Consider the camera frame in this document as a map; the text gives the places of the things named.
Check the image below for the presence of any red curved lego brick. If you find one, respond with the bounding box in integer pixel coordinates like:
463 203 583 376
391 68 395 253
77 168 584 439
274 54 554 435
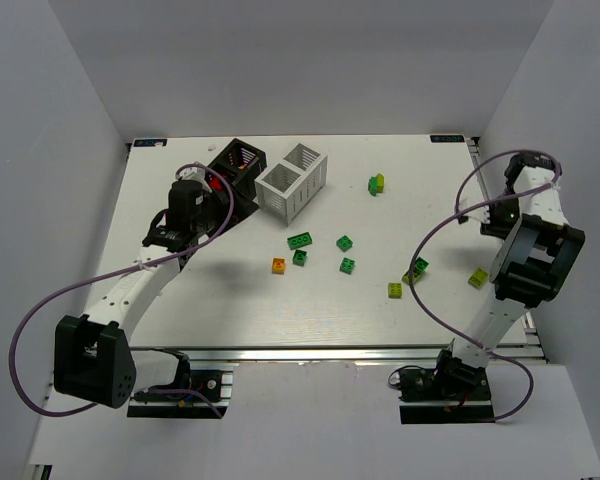
207 176 224 192

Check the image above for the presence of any orange small lego brick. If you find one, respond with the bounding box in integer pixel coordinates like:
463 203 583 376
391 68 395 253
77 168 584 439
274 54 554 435
271 257 286 275

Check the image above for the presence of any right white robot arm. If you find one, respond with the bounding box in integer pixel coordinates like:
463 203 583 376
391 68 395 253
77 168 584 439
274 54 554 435
437 150 585 376

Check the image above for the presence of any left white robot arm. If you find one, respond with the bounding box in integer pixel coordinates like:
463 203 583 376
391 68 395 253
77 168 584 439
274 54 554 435
54 177 236 408

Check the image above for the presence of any black slotted container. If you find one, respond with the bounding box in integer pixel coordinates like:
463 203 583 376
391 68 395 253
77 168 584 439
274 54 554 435
209 138 267 224

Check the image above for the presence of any white slotted container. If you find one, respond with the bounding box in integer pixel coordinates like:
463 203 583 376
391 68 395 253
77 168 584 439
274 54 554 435
255 143 328 226

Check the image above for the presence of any left blue corner label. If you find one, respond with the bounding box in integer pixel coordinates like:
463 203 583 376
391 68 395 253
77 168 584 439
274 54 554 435
132 138 167 148

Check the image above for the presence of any blue corner label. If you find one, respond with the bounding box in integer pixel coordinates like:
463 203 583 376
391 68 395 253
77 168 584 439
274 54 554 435
132 138 167 148
429 134 465 143

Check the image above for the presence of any lime and green lego stack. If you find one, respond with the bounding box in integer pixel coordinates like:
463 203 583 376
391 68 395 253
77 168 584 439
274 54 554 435
402 257 429 285

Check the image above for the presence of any right blue corner label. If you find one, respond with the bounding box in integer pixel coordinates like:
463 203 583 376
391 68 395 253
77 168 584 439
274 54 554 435
429 134 465 143

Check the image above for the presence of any green long lego brick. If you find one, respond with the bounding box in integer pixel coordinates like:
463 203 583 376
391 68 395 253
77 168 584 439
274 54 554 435
287 232 313 250

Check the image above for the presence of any green upturned square lego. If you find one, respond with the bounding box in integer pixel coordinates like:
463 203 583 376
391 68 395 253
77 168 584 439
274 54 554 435
292 249 308 267

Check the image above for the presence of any green lime lego far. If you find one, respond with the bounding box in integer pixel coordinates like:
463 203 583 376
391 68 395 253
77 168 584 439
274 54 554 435
367 174 385 196

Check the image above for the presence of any lime square lego brick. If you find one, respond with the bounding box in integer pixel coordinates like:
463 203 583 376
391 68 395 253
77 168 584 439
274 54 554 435
387 282 403 299

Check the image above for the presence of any green square lego upper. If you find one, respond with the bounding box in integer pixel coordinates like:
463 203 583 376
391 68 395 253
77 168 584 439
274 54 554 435
336 235 353 252

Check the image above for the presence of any green square lego lower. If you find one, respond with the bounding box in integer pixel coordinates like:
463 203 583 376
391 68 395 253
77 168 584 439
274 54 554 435
339 257 356 275

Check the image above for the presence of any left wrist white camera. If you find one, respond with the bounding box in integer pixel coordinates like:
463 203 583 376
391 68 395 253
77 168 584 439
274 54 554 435
175 162 207 183

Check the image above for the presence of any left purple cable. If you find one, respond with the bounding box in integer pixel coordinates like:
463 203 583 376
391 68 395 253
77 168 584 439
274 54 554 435
8 164 236 419

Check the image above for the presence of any purple cable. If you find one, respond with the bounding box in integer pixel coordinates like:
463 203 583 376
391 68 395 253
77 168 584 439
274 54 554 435
387 149 565 422
8 164 236 419

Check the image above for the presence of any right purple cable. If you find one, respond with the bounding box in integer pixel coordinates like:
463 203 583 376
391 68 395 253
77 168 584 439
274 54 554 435
387 149 565 422

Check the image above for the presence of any aluminium table front rail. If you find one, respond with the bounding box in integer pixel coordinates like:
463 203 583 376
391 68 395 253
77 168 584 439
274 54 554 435
129 344 456 364

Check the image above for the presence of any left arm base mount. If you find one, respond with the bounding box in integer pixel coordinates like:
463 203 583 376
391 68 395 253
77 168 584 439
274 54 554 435
127 349 234 419

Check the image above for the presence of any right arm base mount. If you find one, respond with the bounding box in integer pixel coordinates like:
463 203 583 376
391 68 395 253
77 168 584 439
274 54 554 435
387 349 495 425

